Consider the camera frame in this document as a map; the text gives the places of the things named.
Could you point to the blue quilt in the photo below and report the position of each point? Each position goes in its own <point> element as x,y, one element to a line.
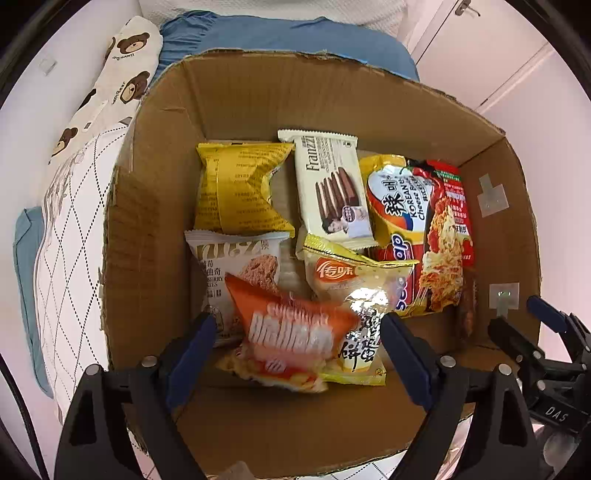
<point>27,286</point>

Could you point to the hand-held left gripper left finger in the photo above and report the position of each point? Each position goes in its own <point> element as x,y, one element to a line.
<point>189,360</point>

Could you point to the bear print pillow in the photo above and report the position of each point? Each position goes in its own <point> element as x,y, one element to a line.
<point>124,69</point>

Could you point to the yellow red instant noodle packet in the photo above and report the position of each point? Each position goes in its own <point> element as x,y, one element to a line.
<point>415,221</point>

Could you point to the white wall outlet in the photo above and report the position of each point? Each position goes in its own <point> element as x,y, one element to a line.
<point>48,65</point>

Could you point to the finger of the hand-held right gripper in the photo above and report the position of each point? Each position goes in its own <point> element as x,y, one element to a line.
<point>547,314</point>
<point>508,332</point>

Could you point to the yellow crinkled snack packet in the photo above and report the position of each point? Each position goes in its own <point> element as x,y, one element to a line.
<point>235,189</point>

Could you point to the pale yellow egg biscuit packet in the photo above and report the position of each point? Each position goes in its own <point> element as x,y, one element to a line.
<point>341,277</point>

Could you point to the white cookie packet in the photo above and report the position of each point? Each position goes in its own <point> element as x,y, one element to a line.
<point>217,277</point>

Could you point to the white padded headboard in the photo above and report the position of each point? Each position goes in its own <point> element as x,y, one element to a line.
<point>360,11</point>

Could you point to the white door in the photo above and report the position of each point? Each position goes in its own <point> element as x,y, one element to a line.
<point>489,37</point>

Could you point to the cardboard box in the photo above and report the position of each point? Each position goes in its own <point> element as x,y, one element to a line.
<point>277,101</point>

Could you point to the blue ruffled pillow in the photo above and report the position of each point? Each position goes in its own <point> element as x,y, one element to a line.
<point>277,34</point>

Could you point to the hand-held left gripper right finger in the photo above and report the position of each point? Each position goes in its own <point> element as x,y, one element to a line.
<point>408,355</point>

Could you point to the white chocolate wafer packet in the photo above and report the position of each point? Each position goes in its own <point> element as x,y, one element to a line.
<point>323,166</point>

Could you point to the white diamond floral printed blanket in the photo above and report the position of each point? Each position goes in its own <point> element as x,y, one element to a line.
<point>74,240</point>

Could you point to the orange raccoon print chip packet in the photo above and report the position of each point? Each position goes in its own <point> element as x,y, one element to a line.
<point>286,332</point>

